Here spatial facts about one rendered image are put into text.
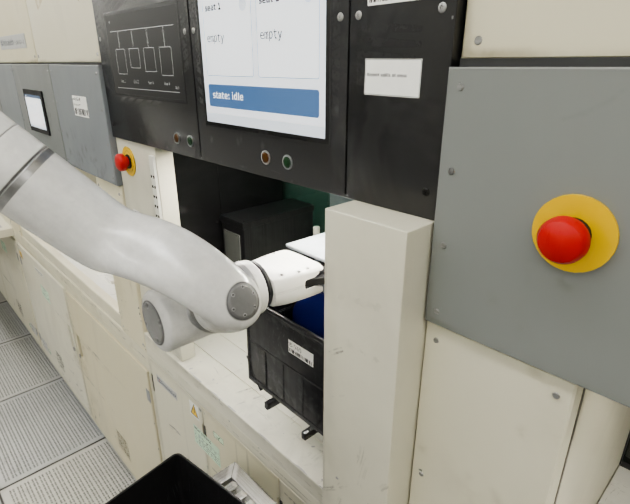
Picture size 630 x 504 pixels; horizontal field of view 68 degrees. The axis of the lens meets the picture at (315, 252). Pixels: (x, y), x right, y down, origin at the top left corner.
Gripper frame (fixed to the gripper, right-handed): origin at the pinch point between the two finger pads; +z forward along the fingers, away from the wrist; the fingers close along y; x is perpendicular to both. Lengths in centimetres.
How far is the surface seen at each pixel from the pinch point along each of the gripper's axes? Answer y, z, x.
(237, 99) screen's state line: -9.9, -10.1, 26.0
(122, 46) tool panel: -49, -10, 34
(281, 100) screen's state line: 0.6, -10.0, 26.4
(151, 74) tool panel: -37.7, -10.2, 28.9
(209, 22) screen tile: -16.2, -10.1, 36.7
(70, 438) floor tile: -141, -20, -126
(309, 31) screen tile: 6.2, -10.0, 34.7
